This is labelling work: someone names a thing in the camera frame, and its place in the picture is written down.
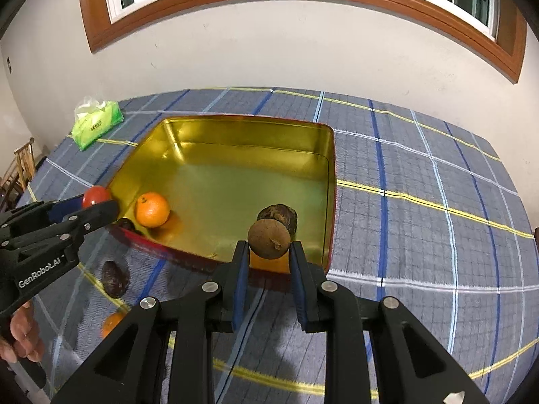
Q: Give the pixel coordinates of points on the wooden chair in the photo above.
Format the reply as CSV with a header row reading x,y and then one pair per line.
x,y
21,164

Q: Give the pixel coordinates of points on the dark wooden furniture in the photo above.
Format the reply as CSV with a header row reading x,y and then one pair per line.
x,y
536,237

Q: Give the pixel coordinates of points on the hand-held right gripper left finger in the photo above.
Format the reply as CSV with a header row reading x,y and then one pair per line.
x,y
240,286

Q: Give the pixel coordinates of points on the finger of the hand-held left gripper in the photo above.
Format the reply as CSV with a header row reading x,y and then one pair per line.
x,y
94,215
65,207

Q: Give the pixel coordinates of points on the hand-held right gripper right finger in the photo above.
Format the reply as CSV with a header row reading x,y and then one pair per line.
x,y
297,286

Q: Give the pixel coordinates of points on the red tin box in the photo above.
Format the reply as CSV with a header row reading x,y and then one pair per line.
x,y
236,185

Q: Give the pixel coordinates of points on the red tomato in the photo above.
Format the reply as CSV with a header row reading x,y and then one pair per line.
x,y
95,195

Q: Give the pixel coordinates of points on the large dark wrinkled passion fruit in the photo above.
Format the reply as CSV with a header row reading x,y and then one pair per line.
x,y
283,213

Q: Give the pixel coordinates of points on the dark smooth passion fruit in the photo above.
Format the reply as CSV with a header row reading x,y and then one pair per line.
x,y
114,278

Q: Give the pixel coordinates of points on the green tissue pack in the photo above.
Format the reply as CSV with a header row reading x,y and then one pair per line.
x,y
94,122

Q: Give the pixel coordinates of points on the person's left hand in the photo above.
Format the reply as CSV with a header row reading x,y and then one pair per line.
x,y
23,336

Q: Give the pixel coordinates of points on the round brown fruit with stem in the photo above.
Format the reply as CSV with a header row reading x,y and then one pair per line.
x,y
268,237

